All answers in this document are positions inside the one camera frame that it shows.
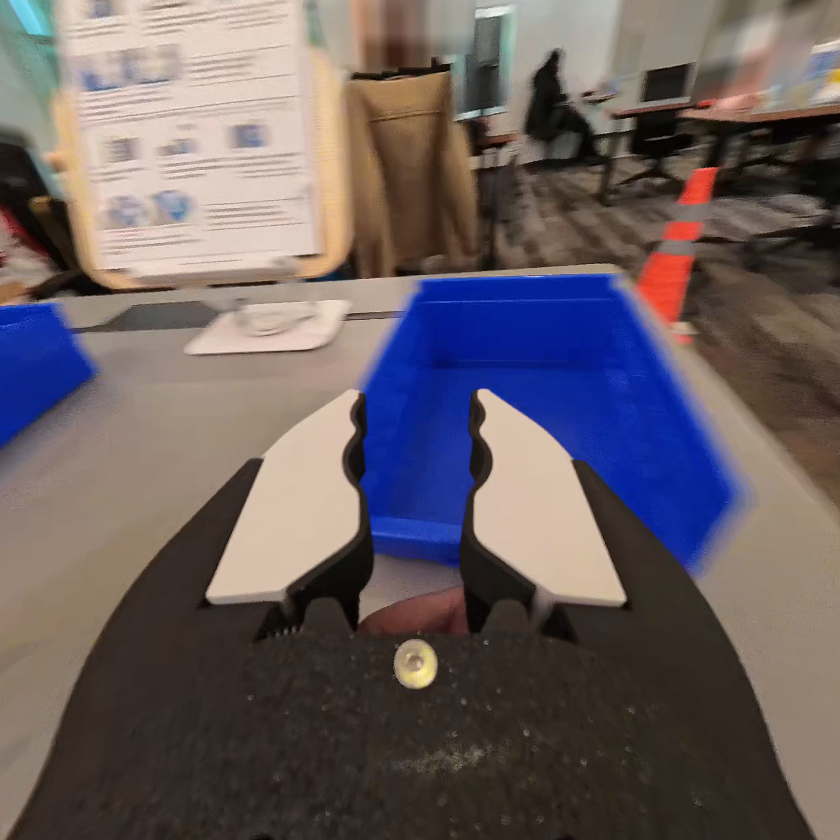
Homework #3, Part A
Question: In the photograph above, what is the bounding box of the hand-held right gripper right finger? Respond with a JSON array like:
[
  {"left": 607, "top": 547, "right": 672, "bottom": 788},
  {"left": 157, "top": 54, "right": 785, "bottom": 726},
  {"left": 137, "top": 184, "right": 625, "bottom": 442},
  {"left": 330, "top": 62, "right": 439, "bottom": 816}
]
[{"left": 459, "top": 388, "right": 628, "bottom": 636}]

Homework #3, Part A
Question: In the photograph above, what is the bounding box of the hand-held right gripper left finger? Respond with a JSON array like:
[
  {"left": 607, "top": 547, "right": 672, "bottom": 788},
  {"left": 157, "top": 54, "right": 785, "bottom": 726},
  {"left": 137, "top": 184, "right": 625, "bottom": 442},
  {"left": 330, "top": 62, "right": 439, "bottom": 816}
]
[{"left": 205, "top": 389, "right": 375, "bottom": 634}]

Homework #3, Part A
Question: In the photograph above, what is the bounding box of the blue plastic bin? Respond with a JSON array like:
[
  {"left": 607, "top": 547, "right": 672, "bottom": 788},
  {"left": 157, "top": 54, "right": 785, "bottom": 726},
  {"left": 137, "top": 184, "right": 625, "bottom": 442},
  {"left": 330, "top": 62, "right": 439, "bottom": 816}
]
[
  {"left": 358, "top": 274, "right": 750, "bottom": 580},
  {"left": 0, "top": 302, "right": 99, "bottom": 455}
]

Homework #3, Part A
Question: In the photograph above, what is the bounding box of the person's right hand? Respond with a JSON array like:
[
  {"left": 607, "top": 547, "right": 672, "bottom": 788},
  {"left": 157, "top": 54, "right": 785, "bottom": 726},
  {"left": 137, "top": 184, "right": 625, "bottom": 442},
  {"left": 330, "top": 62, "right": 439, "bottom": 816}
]
[{"left": 358, "top": 587, "right": 471, "bottom": 635}]

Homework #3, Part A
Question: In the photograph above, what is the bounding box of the orange traffic cone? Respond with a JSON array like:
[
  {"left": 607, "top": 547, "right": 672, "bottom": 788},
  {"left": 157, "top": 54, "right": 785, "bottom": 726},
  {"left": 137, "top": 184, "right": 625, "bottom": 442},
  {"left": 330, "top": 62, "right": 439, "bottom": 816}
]
[{"left": 635, "top": 167, "right": 721, "bottom": 347}]

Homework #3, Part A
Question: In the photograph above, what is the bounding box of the tan cloth cover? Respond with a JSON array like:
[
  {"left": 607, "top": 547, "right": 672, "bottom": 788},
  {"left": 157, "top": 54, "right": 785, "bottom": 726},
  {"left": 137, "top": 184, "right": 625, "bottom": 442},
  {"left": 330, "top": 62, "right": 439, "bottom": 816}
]
[{"left": 343, "top": 69, "right": 481, "bottom": 278}]

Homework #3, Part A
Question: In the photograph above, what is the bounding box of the printed instruction sheet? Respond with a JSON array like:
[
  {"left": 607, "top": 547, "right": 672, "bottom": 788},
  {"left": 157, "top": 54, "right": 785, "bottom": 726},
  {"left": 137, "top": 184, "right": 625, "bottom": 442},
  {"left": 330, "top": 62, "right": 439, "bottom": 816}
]
[{"left": 58, "top": 0, "right": 324, "bottom": 275}]

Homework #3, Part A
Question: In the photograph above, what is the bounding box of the long wood-top desk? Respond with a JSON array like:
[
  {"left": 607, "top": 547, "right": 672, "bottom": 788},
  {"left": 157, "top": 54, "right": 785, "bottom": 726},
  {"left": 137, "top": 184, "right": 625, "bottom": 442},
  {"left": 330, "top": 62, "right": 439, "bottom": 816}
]
[{"left": 609, "top": 100, "right": 840, "bottom": 206}]

